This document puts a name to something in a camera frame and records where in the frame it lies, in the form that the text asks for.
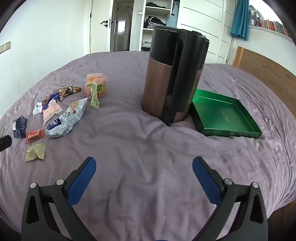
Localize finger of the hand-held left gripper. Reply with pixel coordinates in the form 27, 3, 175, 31
0, 136, 12, 152

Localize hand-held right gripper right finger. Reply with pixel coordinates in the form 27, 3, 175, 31
193, 156, 269, 241

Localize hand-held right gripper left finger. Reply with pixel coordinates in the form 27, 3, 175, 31
21, 157, 97, 241

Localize dark navy snack packet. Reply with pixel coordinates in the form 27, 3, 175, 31
12, 115, 28, 139

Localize small red snack packet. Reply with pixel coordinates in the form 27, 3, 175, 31
25, 129, 45, 144

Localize olive green snack packet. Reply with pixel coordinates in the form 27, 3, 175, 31
25, 143, 47, 162

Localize white blue wafer packet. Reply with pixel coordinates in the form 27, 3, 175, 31
32, 92, 61, 115

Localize pink striped snack packet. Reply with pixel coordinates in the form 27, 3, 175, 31
42, 100, 63, 127

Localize large white blue chip bag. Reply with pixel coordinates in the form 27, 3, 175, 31
45, 97, 89, 138

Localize green tray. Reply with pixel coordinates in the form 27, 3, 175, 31
190, 88, 263, 139

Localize orange candy bag green label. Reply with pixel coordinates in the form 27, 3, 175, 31
85, 73, 109, 108

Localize purple bed sheet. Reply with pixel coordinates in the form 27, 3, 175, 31
0, 51, 296, 241

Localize brown black cylindrical appliance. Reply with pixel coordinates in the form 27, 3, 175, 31
142, 25, 210, 127

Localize wooden headboard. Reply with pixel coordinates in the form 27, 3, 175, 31
232, 46, 296, 121

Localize white door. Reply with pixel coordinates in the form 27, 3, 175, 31
90, 0, 114, 54

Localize white wardrobe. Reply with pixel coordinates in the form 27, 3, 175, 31
129, 0, 234, 65

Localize blue curtain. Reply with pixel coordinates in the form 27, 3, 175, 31
230, 0, 250, 41

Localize black white clothes pile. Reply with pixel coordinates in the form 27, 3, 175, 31
143, 16, 167, 29

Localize light blue hanging garment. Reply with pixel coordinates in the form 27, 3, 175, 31
166, 0, 180, 29

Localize row of books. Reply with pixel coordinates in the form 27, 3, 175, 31
249, 6, 289, 37

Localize black folded clothes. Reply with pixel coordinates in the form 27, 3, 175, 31
146, 2, 172, 10

